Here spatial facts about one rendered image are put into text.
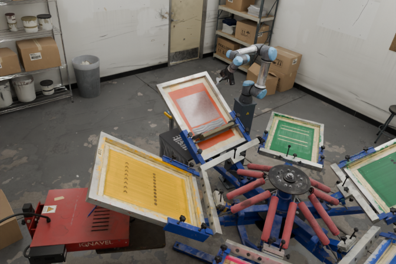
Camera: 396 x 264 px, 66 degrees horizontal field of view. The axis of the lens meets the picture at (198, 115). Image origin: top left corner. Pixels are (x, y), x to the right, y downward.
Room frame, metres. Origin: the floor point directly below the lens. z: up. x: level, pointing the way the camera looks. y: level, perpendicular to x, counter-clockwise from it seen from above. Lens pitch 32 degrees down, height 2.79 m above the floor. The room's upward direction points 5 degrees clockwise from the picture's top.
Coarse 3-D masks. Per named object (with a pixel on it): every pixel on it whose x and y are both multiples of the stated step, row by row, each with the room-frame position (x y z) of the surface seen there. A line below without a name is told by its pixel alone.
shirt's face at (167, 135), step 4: (176, 128) 2.61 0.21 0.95; (168, 132) 2.53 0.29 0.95; (172, 132) 2.54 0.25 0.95; (176, 132) 2.55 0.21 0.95; (164, 136) 2.46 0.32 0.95; (168, 136) 2.46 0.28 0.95; (172, 136) 2.47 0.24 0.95; (168, 140) 2.40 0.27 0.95; (172, 140) 2.40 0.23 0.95; (172, 144) 2.34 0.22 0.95; (176, 144) 2.34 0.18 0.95; (176, 148) 2.28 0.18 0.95; (180, 148) 2.28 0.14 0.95; (180, 152) 2.23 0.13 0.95; (184, 152) 2.24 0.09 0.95; (188, 152) 2.24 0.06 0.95; (184, 156) 2.18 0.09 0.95; (188, 156) 2.18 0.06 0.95
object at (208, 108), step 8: (192, 88) 2.56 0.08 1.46; (200, 88) 2.60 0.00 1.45; (192, 96) 2.48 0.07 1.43; (200, 96) 2.52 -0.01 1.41; (208, 96) 2.56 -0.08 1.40; (200, 104) 2.44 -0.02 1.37; (208, 104) 2.47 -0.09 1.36; (216, 104) 2.51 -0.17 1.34; (208, 112) 2.40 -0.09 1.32; (216, 112) 2.43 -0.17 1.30; (208, 120) 2.32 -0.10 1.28; (224, 120) 2.39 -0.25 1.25; (216, 136) 2.20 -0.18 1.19; (224, 136) 2.23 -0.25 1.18
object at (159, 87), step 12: (204, 72) 2.75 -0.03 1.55; (168, 84) 2.44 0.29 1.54; (216, 96) 2.59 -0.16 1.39; (168, 108) 2.24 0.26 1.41; (228, 108) 2.48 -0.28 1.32; (180, 120) 2.17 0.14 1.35; (180, 132) 2.10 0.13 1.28; (240, 132) 2.31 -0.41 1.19; (228, 144) 2.14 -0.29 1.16; (204, 156) 1.95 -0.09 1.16
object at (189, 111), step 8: (184, 88) 2.52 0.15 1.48; (176, 96) 2.41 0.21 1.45; (184, 96) 2.44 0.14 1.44; (176, 104) 2.33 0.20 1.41; (184, 104) 2.36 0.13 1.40; (192, 104) 2.40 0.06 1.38; (184, 112) 2.29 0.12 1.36; (192, 112) 2.33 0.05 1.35; (200, 112) 2.36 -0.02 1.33; (184, 120) 2.22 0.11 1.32; (192, 120) 2.25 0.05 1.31; (200, 120) 2.28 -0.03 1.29; (192, 128) 2.18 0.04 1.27; (200, 144) 2.07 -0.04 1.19; (208, 144) 2.10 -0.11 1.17
